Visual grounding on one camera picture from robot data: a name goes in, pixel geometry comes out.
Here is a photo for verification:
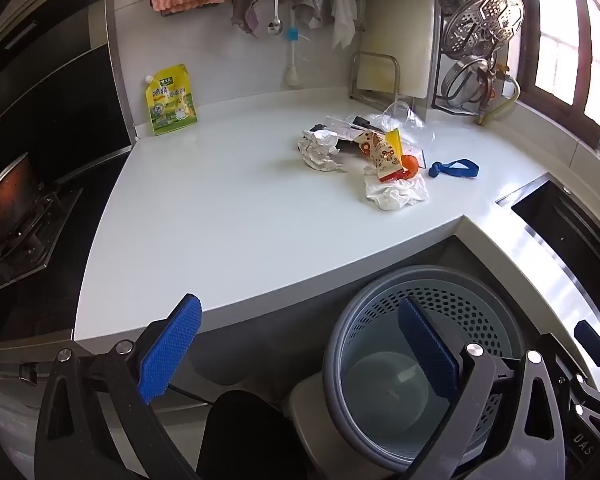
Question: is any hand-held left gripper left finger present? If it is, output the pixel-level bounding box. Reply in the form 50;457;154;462
34;293;203;480

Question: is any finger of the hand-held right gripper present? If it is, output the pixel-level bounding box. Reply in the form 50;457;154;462
574;320;600;376
540;334;600;411

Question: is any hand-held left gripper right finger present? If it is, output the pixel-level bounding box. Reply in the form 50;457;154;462
398;297;567;480

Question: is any grey perforated waste basket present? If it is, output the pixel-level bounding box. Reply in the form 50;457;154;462
322;264;546;473

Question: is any white tissue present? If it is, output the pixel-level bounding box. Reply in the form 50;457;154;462
297;129;346;173
364;167;430;212

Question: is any blue plastic strap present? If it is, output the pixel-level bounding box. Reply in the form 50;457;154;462
427;158;481;180

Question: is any printed paper wrapper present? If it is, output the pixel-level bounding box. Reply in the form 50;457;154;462
352;130;408;183

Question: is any clear plastic wrap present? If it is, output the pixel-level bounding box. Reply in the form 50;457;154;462
402;110;428;133

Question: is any pink paper packet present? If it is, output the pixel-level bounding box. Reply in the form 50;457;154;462
332;127;368;143

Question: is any clear plastic cup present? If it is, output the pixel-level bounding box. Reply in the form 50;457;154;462
379;101;413;128

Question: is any person's black trouser leg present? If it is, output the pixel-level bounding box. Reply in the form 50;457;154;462
196;389;301;480

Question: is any steel kitchen sink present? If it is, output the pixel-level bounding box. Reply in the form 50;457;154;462
495;172;600;341

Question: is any beige plastic stool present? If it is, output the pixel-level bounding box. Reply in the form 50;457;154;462
287;375;341;466

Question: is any black gas stove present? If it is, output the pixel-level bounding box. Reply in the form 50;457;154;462
0;180;86;341

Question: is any dark wok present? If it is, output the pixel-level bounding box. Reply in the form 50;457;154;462
0;152;46;251

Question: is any yellow seasoning pouch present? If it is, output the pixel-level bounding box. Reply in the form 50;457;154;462
143;64;199;136

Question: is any glass pot lid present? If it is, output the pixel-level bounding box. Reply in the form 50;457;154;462
440;57;496;106

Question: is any brass gas valve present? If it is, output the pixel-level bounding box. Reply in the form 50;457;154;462
482;62;511;121

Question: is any metal cutting board rack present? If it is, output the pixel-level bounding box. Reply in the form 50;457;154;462
349;51;428;121

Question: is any black lid rack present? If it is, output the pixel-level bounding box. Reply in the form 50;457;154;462
431;0;511;118

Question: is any white cutting board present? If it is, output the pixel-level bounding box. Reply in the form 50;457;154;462
356;0;437;98

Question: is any perforated metal steamer plate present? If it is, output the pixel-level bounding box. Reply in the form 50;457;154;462
442;0;526;56

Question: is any blue white bottle brush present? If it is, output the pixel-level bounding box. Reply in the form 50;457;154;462
281;12;303;88

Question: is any metal spoon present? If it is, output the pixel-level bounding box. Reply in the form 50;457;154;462
267;0;284;36

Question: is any white dishcloth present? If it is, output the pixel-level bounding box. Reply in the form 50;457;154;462
330;0;358;51

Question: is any yellow gas hose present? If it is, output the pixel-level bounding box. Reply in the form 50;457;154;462
477;76;522;126

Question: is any brown window frame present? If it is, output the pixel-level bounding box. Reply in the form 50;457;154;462
517;0;600;133

